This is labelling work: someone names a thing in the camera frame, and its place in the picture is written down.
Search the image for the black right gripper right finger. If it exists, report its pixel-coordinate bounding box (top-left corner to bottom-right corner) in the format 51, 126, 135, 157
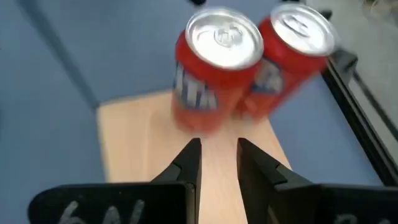
236, 138, 398, 224

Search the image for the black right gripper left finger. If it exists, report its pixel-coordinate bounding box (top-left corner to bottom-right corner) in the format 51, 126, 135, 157
27, 138, 203, 224

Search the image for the wooden shelf black wire frame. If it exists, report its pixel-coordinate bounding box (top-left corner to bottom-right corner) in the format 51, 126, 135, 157
18, 0, 292, 224

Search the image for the red soda can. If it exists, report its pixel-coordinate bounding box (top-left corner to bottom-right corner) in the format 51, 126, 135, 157
234, 2, 340, 121
170, 6, 265, 134

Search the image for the blue table mat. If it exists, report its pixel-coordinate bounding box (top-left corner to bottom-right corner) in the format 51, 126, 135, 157
0, 0, 383, 224

